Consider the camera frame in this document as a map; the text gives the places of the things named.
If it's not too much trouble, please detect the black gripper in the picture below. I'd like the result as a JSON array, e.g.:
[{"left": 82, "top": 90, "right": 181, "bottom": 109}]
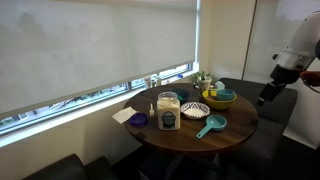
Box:
[{"left": 256, "top": 81, "right": 287, "bottom": 108}]

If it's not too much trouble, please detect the teal round scoop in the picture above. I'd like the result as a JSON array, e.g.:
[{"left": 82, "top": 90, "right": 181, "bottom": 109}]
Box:
[{"left": 216, "top": 88, "right": 236, "bottom": 101}]

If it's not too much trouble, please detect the yellow bowl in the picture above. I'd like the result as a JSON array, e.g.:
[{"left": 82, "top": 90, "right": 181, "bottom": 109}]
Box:
[{"left": 201, "top": 89, "right": 238, "bottom": 111}]

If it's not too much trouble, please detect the blue patterned bowl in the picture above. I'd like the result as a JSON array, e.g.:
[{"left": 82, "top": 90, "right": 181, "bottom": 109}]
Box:
[{"left": 180, "top": 101, "right": 211, "bottom": 120}]

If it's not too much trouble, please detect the dark teal bowl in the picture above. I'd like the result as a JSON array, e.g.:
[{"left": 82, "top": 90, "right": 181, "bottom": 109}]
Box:
[{"left": 171, "top": 88, "right": 191, "bottom": 104}]

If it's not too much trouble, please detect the dark grey upholstered bench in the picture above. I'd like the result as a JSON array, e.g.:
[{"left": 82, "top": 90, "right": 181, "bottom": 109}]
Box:
[{"left": 218, "top": 77, "right": 299, "bottom": 180}]

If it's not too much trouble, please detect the light blue small cup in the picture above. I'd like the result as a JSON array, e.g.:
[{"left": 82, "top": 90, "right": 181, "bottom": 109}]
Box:
[{"left": 214, "top": 81, "right": 226, "bottom": 91}]

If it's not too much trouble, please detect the white plant pot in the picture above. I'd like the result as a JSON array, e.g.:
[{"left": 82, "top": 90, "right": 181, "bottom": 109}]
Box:
[{"left": 197, "top": 76, "right": 213, "bottom": 93}]

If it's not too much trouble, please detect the green potted plant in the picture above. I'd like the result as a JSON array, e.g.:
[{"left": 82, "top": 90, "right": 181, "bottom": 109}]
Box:
[{"left": 189, "top": 70, "right": 217, "bottom": 84}]

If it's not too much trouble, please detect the round dark wooden table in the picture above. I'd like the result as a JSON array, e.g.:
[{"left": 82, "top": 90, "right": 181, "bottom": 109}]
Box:
[{"left": 123, "top": 82, "right": 260, "bottom": 155}]

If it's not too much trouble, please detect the glass jar of rice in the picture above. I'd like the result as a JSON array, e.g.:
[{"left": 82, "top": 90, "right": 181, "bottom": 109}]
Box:
[{"left": 156, "top": 91, "right": 182, "bottom": 131}]

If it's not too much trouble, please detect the small white bottle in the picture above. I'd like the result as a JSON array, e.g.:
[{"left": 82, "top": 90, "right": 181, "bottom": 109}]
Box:
[
  {"left": 148, "top": 103, "right": 156, "bottom": 118},
  {"left": 143, "top": 75, "right": 153, "bottom": 90}
]

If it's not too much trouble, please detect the purple jar lid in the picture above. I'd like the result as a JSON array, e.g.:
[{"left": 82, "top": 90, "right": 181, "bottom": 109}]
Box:
[{"left": 129, "top": 112, "right": 149, "bottom": 128}]

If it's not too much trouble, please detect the white paper napkin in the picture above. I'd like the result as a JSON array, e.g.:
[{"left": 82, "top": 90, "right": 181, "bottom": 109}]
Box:
[{"left": 111, "top": 106, "right": 138, "bottom": 125}]

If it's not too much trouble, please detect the white roller blind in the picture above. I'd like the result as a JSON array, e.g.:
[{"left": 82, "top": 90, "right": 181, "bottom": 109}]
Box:
[{"left": 0, "top": 0, "right": 202, "bottom": 116}]

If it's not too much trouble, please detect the teal long-handled measuring scoop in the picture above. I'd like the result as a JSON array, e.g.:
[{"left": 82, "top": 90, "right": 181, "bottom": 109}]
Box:
[{"left": 195, "top": 114, "right": 228, "bottom": 139}]

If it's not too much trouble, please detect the orange wrist cable strap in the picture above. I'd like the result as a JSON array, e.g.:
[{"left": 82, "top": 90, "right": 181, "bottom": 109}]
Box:
[{"left": 299, "top": 70, "right": 320, "bottom": 88}]

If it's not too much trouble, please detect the window with white frame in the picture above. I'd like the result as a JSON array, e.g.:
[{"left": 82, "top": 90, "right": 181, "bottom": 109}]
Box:
[{"left": 0, "top": 61, "right": 202, "bottom": 138}]

